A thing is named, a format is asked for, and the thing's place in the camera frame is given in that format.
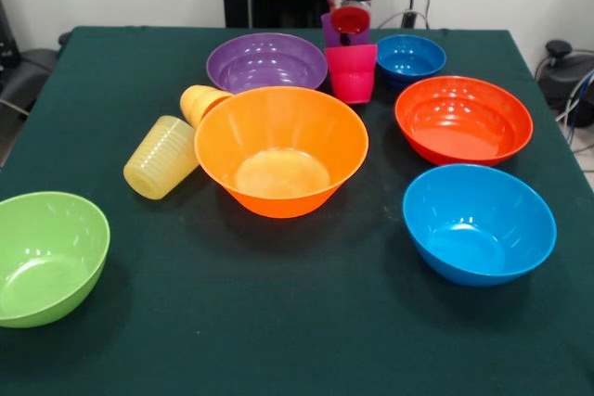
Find green plastic bowl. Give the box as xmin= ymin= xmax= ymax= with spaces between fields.
xmin=0 ymin=190 xmax=111 ymax=329

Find light blue plastic bowl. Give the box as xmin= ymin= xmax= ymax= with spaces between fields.
xmin=402 ymin=163 xmax=558 ymax=288

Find large orange plastic bowl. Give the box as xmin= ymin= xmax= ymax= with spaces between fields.
xmin=193 ymin=85 xmax=370 ymax=219

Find pale yellow ribbed cup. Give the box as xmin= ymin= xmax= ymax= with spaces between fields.
xmin=123 ymin=115 xmax=201 ymax=201

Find small dark blue bowl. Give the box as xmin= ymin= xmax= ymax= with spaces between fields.
xmin=375 ymin=34 xmax=447 ymax=90

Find dark green table cloth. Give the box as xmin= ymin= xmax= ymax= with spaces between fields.
xmin=0 ymin=26 xmax=594 ymax=396

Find red plastic bowl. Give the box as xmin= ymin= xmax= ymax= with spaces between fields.
xmin=394 ymin=75 xmax=535 ymax=168

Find purple plastic cup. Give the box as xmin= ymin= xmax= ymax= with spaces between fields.
xmin=320 ymin=13 xmax=372 ymax=47

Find black office chair base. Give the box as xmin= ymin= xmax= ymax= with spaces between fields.
xmin=534 ymin=39 xmax=594 ymax=109

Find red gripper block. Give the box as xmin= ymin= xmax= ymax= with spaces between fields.
xmin=329 ymin=6 xmax=371 ymax=47

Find grey office chair base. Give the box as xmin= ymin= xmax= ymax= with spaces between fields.
xmin=0 ymin=45 xmax=47 ymax=114

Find yellow plastic cup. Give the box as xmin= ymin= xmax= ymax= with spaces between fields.
xmin=179 ymin=84 xmax=233 ymax=131

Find tangle of floor cables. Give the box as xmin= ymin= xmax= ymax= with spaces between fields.
xmin=554 ymin=69 xmax=594 ymax=154

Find pink plastic cup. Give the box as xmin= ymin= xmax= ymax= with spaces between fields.
xmin=323 ymin=43 xmax=379 ymax=105

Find purple plastic bowl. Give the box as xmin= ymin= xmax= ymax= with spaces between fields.
xmin=205 ymin=32 xmax=329 ymax=95

